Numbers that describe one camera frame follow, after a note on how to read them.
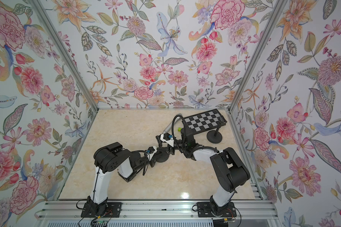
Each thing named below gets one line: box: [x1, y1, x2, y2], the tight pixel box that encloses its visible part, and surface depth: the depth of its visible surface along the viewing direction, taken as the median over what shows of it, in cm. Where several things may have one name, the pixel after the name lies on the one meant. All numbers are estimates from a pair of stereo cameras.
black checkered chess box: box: [182, 108, 228, 135], surface depth 112 cm
